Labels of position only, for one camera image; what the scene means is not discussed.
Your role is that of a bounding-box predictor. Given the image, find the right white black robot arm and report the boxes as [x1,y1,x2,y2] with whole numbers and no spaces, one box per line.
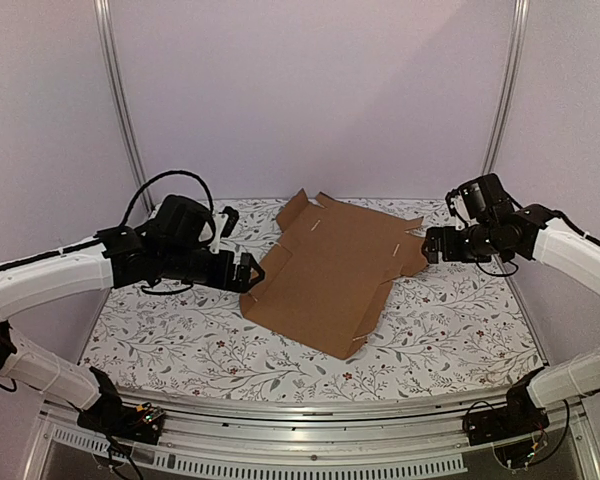
[421,201,600,436]

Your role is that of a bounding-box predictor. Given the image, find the floral patterned table mat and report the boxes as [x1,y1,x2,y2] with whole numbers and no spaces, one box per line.
[79,198,541,404]

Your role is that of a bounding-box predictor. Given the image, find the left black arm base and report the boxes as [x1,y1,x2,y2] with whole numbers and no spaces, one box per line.
[77,367,166,445]

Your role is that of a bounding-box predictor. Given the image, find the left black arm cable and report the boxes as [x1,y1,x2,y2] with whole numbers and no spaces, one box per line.
[122,169,216,226]

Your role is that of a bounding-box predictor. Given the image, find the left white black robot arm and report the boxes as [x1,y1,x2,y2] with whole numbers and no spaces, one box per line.
[0,195,265,434]

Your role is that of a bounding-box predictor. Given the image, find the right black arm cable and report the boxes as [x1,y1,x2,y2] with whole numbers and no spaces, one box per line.
[474,257,524,279]

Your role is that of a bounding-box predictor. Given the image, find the left aluminium frame post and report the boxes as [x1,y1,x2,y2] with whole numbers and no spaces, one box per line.
[93,0,147,188]

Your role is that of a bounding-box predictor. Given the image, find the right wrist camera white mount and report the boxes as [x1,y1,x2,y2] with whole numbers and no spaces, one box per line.
[445,173,514,221]

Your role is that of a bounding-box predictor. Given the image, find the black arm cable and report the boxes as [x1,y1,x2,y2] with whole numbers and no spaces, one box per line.
[474,257,524,279]
[122,169,216,226]

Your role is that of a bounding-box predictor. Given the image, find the aluminium front rail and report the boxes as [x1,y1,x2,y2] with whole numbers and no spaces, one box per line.
[24,388,600,479]

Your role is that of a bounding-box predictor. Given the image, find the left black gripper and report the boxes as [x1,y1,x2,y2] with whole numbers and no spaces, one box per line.
[160,246,266,294]

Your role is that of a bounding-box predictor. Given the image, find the right aluminium frame post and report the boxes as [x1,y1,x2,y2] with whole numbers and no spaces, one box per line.
[481,0,530,174]

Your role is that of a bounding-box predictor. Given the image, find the brown cardboard box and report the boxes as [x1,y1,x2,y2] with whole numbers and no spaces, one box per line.
[240,191,428,360]

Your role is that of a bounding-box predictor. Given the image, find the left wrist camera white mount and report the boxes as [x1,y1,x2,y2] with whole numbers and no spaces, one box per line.
[210,206,239,254]

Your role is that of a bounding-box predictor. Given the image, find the aluminium frame post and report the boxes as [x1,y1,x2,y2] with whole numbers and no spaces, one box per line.
[481,0,530,174]
[93,0,147,188]

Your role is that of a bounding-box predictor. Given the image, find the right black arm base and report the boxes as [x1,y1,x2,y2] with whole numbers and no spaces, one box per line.
[462,386,550,446]

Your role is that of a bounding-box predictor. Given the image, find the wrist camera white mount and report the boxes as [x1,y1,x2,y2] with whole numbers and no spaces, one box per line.
[445,173,514,221]
[210,206,239,254]

